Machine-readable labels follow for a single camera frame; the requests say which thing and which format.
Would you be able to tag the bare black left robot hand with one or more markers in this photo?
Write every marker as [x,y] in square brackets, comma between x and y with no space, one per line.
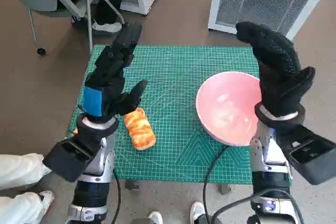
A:
[110,77]

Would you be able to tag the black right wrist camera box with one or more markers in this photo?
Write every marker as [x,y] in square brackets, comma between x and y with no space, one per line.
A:
[312,161]

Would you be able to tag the large white mesh cabinet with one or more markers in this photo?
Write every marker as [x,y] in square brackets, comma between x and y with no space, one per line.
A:
[262,1]

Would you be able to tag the person in white trousers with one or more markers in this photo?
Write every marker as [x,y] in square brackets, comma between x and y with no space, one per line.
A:
[15,169]

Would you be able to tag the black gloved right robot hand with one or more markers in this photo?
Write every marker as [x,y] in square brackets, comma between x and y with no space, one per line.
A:
[278,77]

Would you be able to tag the round toy bread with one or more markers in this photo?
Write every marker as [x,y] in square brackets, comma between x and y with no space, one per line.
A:
[75,131]

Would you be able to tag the grey table foot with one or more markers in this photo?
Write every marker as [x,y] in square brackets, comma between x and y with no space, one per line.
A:
[225,189]
[132,185]

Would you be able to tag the long orange toy bread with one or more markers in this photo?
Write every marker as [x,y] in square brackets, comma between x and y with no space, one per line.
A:
[140,132]

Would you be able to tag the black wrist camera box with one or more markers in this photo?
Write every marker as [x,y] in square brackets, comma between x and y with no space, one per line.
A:
[71,158]
[312,161]

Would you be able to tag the white shoe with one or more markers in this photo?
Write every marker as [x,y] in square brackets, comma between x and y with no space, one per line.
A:
[197,211]
[156,217]

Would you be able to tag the pink bowl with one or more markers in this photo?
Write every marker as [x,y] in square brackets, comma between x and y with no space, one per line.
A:
[225,108]

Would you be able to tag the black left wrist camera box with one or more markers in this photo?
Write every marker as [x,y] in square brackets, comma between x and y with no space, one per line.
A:
[71,158]

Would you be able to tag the green cutting mat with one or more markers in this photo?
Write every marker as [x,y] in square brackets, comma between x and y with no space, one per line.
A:
[170,90]

